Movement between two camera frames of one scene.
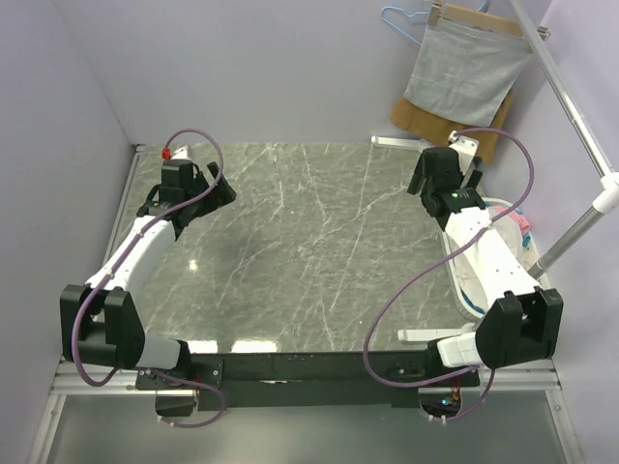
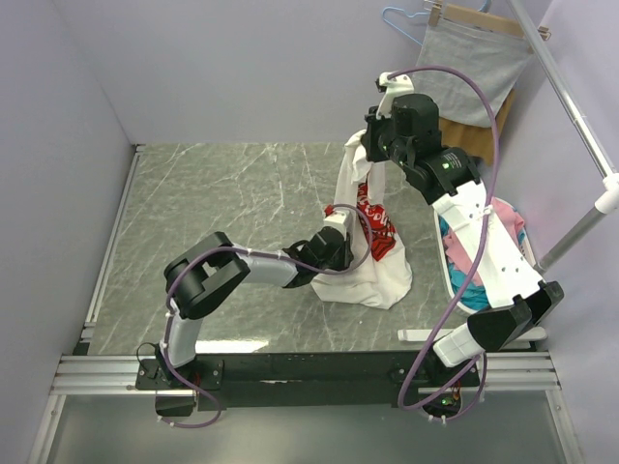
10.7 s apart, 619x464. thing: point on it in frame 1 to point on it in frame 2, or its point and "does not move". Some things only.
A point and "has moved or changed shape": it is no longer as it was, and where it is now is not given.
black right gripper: x=417 y=183 to x=374 y=124
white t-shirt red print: x=513 y=234 has moved or changed shape
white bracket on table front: x=427 y=334 does not move
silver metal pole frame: x=606 y=197 does not move
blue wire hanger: x=390 y=24 does not move
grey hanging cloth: x=466 y=72 does not move
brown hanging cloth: x=422 y=123 does not move
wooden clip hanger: x=481 y=19 does not move
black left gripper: x=223 y=193 to x=347 y=255
